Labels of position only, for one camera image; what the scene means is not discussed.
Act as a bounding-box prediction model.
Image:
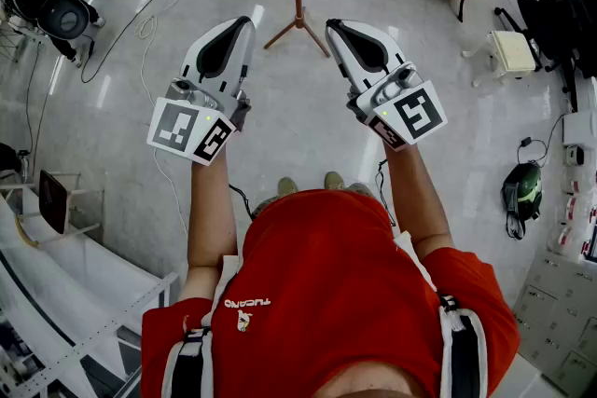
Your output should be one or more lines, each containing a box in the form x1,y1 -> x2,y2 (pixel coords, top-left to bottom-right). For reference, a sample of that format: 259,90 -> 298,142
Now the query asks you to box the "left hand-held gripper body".
146,76 -> 248,167

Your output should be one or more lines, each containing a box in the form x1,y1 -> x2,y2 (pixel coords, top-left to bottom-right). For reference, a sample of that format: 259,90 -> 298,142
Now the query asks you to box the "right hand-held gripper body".
345,62 -> 449,151

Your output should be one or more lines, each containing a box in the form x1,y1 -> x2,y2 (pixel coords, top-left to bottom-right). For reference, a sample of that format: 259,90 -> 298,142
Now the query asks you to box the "person's right forearm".
382,139 -> 456,260

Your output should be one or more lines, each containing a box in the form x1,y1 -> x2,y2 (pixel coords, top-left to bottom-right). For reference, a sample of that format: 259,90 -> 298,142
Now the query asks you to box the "person's left forearm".
186,144 -> 239,269

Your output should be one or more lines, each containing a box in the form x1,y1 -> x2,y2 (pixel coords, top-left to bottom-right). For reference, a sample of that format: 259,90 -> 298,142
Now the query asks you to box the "white metal rack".
0,181 -> 178,398

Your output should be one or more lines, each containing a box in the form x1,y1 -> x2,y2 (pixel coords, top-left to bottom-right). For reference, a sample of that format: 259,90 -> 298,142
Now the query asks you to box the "person's left hand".
230,99 -> 253,132

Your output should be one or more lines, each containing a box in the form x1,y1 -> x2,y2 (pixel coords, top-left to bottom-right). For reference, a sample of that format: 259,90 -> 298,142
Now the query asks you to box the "cream stool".
461,30 -> 537,89

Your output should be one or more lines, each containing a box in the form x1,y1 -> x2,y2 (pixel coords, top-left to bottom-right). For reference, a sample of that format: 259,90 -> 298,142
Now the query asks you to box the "green black helmet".
501,161 -> 545,241

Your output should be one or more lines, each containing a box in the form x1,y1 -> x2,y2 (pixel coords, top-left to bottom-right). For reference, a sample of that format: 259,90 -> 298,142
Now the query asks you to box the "black round equipment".
4,0 -> 106,62

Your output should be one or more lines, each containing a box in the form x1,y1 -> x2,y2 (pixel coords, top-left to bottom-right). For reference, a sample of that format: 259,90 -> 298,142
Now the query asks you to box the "dark brown board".
38,170 -> 69,235

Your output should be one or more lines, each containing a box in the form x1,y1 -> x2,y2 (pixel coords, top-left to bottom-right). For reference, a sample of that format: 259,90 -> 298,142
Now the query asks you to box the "black office chair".
493,0 -> 597,113

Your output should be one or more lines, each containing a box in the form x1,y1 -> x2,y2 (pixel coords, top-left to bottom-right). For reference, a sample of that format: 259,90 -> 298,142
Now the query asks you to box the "white box device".
562,109 -> 597,169

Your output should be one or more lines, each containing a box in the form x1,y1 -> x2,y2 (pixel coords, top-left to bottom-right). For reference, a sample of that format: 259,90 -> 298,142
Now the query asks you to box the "person's red shirt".
139,188 -> 521,398

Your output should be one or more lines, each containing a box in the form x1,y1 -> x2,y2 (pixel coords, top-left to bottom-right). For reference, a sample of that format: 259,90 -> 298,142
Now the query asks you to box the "pile of red white packets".
557,181 -> 597,260

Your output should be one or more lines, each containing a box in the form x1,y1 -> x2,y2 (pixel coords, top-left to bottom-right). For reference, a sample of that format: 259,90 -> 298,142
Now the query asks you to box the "grey drawer cabinet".
512,249 -> 597,383

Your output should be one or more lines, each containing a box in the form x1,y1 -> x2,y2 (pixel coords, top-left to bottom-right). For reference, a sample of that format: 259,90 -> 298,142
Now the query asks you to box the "white floor cable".
134,0 -> 190,239

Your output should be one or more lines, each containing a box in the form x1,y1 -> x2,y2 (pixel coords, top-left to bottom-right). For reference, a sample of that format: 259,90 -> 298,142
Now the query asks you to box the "long black floor cable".
80,0 -> 172,85

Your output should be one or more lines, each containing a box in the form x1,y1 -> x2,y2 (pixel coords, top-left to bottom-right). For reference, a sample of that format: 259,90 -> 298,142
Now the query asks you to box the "white black shoulder strap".
160,254 -> 243,398
394,230 -> 489,398

